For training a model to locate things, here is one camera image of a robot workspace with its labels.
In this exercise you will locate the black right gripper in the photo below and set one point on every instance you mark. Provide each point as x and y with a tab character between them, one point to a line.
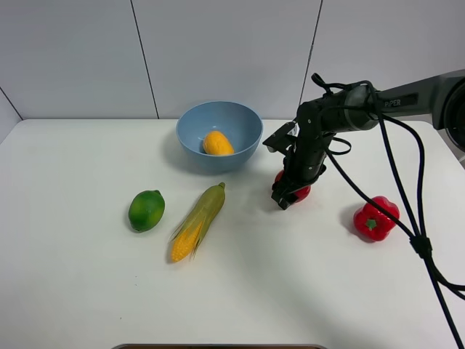
303	163

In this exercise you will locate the red apple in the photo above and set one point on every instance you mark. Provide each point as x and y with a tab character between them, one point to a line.
301	194

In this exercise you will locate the yellow mango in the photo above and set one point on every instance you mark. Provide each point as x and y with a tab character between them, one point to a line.
216	144

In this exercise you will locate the green lime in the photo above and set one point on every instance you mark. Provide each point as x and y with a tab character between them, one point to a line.
146	210

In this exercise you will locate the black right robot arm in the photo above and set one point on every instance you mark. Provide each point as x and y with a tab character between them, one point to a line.
353	107

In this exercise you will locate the blue plastic bowl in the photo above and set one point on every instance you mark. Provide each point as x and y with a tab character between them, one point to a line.
238	123

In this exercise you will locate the red bell pepper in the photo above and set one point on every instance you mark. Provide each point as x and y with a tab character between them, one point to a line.
373	224

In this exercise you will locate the corn cob with husk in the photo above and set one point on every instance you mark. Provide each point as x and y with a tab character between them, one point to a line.
191	232

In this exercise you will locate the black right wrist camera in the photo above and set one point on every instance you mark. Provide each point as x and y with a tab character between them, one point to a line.
283	138

